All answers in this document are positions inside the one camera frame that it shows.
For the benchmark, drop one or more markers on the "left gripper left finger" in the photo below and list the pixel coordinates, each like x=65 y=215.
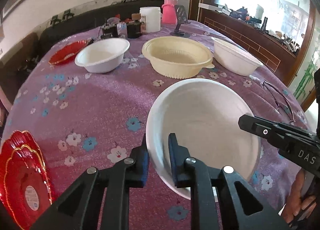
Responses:
x=99 y=199

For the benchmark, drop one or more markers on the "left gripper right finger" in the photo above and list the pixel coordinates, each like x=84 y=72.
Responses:
x=220 y=198

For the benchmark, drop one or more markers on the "large red flower plate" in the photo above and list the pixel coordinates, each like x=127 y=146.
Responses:
x=20 y=169

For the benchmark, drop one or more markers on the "large white foam bowl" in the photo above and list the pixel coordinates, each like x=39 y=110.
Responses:
x=204 y=116

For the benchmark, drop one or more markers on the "cream plastic bowl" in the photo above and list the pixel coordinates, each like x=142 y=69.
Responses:
x=176 y=57

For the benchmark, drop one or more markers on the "small white foam bowl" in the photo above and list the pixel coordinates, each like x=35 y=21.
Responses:
x=102 y=56

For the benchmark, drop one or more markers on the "person's right hand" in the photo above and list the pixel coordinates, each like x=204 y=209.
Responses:
x=295 y=203

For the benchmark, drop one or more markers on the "eyeglasses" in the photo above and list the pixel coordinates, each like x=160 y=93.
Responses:
x=280 y=100

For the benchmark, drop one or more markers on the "wooden cabinet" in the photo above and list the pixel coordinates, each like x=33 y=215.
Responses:
x=276 y=57

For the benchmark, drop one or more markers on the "small red plate far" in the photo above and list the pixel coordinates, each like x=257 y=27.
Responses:
x=68 y=53

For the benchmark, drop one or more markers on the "black phone stand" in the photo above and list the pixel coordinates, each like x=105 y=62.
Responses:
x=182 y=18

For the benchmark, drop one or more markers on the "pink sleeved bottle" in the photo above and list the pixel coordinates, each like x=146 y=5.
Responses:
x=169 y=13

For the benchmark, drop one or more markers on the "white plastic jar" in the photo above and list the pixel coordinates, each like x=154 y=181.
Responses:
x=150 y=19

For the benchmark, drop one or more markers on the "black leather sofa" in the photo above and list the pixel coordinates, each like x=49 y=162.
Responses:
x=90 y=20

